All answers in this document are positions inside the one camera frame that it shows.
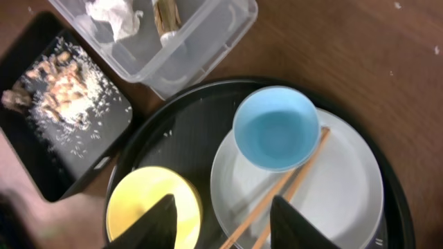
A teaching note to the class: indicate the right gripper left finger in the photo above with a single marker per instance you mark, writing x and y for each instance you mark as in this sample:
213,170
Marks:
156,229

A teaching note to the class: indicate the yellow bowl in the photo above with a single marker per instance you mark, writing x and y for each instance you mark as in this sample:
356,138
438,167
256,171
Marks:
141,189

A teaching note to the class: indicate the gold snack wrapper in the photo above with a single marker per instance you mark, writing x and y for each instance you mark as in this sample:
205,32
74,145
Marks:
166,19

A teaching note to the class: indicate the round black tray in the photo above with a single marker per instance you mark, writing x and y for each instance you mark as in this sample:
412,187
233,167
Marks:
185,133

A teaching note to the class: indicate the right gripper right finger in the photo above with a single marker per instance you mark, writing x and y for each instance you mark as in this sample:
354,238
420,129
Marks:
289,229

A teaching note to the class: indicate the clear plastic bin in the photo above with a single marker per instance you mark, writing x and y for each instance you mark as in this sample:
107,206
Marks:
209,31

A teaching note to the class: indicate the white plate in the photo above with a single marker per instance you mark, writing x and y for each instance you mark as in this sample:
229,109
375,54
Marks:
342,195

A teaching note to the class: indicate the black rectangular tray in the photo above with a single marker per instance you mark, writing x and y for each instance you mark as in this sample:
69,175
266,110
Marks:
59,166

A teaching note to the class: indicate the blue cup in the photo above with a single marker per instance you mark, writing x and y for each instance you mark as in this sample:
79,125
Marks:
276,128

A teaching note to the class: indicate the white tissue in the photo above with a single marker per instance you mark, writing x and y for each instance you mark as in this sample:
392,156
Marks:
123,19

